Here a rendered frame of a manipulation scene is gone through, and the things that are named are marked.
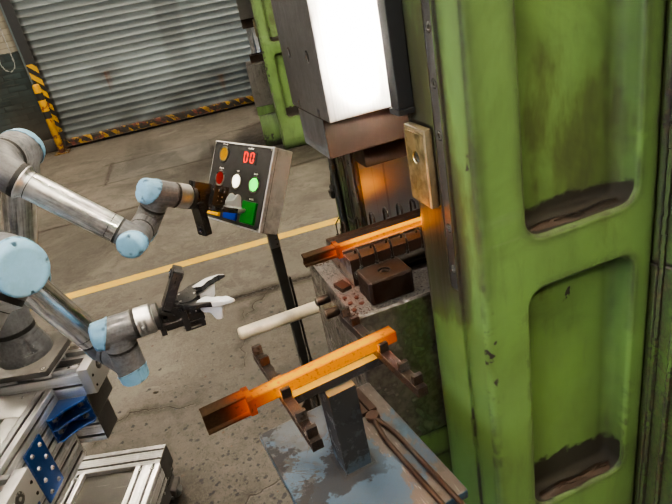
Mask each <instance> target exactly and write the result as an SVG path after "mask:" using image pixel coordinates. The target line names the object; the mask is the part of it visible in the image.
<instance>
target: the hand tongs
mask: <svg viewBox="0 0 672 504"><path fill-rule="evenodd" d="M356 390H357V395H358V399H359V404H360V409H361V413H362V418H363V417H365V416H366V420H367V421H368V422H369V423H374V425H375V428H376V429H377V431H378V433H379V435H380V436H381V438H382V439H383V441H384V442H385V443H386V444H387V446H388V447H389V448H390V449H391V450H392V451H393V453H394V454H395V455H396V456H397V457H398V458H399V460H400V461H401V462H402V463H403V464H404V465H405V466H406V468H407V469H408V470H409V471H410V472H411V473H412V474H413V476H414V477H415V478H416V479H417V480H418V481H419V482H420V484H421V485H422V486H423V487H424V488H425V489H426V490H427V492H428V493H429V494H430V495H431V496H432V497H433V498H434V500H435V501H436V502H437V503H438V504H446V503H445V502H444V501H443V500H442V499H441V498H440V496H439V495H438V494H437V493H436V492H435V491H434V490H433V489H432V488H431V486H430V485H429V484H428V483H427V482H426V481H425V480H424V479H423V477H422V476H421V475H420V474H419V473H418V472H417V471H416V470H415V468H414V467H413V466H412V465H411V464H410V463H409V462H408V461H407V459H406V458H405V457H404V456H403V455H402V454H401V453H400V452H399V450H398V449H397V448H396V447H395V446H394V445H393V444H392V442H391V441H390V440H389V439H388V437H387V436H386V434H385V433H384V431H383V430H382V428H381V426H383V427H384V428H386V429H387V430H388V431H390V432H391V433H392V434H393V435H394V436H395V437H396V438H397V439H398V440H399V441H400V442H401V443H402V444H403V445H404V446H405V447H406V448H407V449H408V450H409V451H410V452H411V453H412V454H413V456H414V457H415V458H416V459H417V460H418V461H419V462H420V463H421V464H422V465H423V466H424V467H425V469H426V470H427V471H428V472H429V473H430V474H431V475H432V476H433V477H434V478H435V479H436V480H437V481H438V483H439V484H440V485H441V486H442V487H443V488H444V489H445V490H446V491H447V492H448V493H449V494H450V496H451V497H452V498H453V499H454V500H455V501H456V502H457V503H458V504H466V503H465V502H464V501H463V500H462V499H461V498H460V497H459V496H458V495H457V494H456V492H455V491H454V490H453V489H452V488H451V487H450V486H449V485H448V484H447V483H446V482H445V481H444V480H443V479H442V478H441V477H440V475H439V474H438V473H437V472H436V471H435V470H434V469H433V468H432V467H431V466H430V465H429V464H428V463H427V462H426V461H425V460H424V458H423V457H422V456H421V455H420V454H419V453H418V452H417V451H416V450H415V449H414V448H413V447H412V446H411V445H410V444H409V443H408V442H407V441H406V439H405V438H404V437H403V436H402V435H401V434H400V433H399V432H398V431H396V430H395V429H394V428H393V427H392V426H390V425H389V424H388V423H386V422H385V421H383V420H382V419H380V415H379V412H378V411H377V408H376V406H375V405H374V404H373V403H372V402H371V401H370V400H369V399H368V397H367V396H366V395H365V394H364V393H363V392H362V391H361V390H360V389H359V388H358V389H356ZM365 408H366V409H365ZM380 425H381V426H380Z"/></svg>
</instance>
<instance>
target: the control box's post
mask: <svg viewBox="0 0 672 504"><path fill-rule="evenodd" d="M266 236H267V240H268V244H269V247H270V250H271V254H272V258H273V262H274V266H275V269H276V273H277V277H278V281H279V285H280V288H281V292H282V296H283V300H284V304H285V308H286V310H287V311H288V310H291V309H293V308H296V306H295V303H294V299H293V295H292V291H291V287H290V283H289V279H288V275H287V271H286V267H285V263H284V259H283V255H282V251H281V247H280V242H279V238H278V234H277V235H272V234H266ZM290 327H291V330H292V334H293V338H294V342H295V346H296V350H297V353H298V357H299V361H300V364H301V365H302V366H303V365H305V364H307V363H309V358H308V354H307V350H306V346H305V342H304V338H303V334H302V330H301V326H300V322H299V320H298V321H295V322H292V323H290Z"/></svg>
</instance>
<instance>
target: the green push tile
mask: <svg viewBox="0 0 672 504"><path fill-rule="evenodd" d="M257 206H258V203H254V202H250V201H245V200H243V203H242V209H246V211H245V212H243V213H241V214H240V219H239V222H241V223H244V224H248V225H251V226H254V223H255V218H256V212H257Z"/></svg>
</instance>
